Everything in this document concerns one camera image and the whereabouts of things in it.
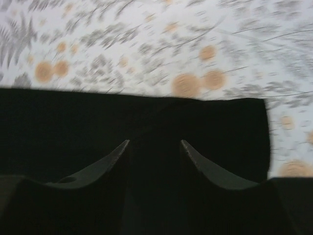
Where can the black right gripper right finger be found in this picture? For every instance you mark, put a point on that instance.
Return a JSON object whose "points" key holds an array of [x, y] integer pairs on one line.
{"points": [[222, 203]]}

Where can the black t shirt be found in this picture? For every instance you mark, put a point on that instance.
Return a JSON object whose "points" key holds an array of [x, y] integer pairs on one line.
{"points": [[47, 135]]}

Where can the floral table mat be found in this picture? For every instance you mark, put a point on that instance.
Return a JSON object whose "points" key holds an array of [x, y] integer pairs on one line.
{"points": [[207, 49]]}

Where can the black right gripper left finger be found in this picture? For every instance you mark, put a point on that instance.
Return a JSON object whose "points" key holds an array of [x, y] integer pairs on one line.
{"points": [[88, 202]]}

